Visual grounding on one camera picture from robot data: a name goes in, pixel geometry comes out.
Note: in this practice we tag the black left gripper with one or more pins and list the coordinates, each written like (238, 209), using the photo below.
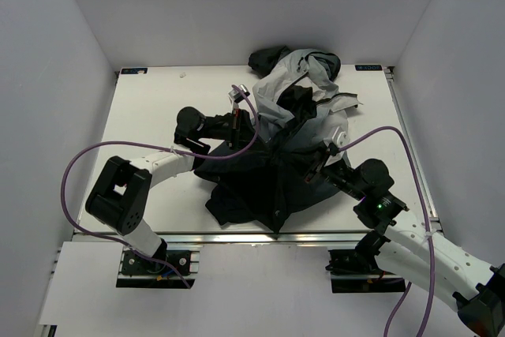
(240, 131)

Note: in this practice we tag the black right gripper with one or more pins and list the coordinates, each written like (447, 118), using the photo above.
(320, 162)

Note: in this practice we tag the dark navy and grey jacket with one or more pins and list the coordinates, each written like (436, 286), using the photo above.
(301, 109)

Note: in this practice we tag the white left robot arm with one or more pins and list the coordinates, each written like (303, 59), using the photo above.
(119, 196)

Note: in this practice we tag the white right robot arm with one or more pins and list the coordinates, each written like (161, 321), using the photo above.
(397, 242)

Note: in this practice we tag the blue label sticker right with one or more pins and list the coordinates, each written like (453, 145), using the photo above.
(368, 67)

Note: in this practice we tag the blue label sticker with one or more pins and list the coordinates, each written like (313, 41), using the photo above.
(133, 71)
(368, 67)

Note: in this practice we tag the blue label sticker left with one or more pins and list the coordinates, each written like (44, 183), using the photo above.
(133, 71)

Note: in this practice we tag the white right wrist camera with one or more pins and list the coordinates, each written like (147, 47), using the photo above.
(339, 138)

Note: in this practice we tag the aluminium right side rail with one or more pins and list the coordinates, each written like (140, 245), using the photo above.
(426, 193)

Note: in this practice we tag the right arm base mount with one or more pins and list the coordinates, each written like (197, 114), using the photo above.
(355, 271)

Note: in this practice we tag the aluminium front table rail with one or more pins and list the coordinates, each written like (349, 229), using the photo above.
(249, 238)

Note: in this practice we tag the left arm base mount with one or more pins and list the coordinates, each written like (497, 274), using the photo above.
(137, 273)

